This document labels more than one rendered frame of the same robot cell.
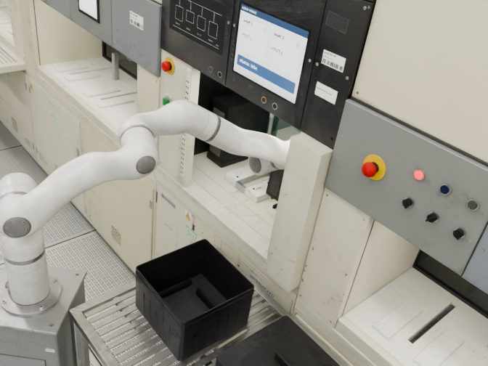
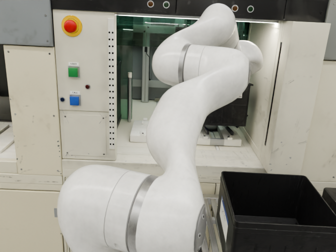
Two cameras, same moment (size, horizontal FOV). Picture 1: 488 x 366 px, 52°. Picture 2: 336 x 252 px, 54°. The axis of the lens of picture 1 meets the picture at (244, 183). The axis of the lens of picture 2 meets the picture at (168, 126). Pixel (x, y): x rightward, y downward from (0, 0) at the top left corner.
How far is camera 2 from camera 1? 1.37 m
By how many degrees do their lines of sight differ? 43
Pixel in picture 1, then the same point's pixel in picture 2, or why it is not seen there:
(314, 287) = (313, 157)
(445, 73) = not seen: outside the picture
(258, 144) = (250, 49)
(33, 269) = not seen: outside the picture
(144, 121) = (190, 38)
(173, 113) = (227, 14)
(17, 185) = (128, 173)
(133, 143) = (225, 52)
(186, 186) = (116, 159)
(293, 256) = (304, 136)
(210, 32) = not seen: outside the picture
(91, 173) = (204, 106)
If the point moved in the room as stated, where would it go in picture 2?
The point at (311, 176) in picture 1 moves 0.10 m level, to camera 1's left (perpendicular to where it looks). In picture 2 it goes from (320, 49) to (306, 50)
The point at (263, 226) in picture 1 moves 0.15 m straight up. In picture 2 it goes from (211, 153) to (214, 118)
